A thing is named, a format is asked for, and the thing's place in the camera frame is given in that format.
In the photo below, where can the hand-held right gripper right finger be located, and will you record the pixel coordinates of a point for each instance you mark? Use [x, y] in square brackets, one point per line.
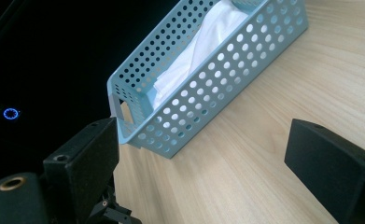
[332, 168]

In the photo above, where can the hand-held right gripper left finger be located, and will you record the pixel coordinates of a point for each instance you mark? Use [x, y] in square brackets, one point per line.
[83, 168]

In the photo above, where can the light blue perforated plastic basket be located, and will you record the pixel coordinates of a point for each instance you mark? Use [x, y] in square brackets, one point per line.
[202, 84]

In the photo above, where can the white cloth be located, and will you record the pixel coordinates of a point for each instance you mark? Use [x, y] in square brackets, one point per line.
[202, 46]

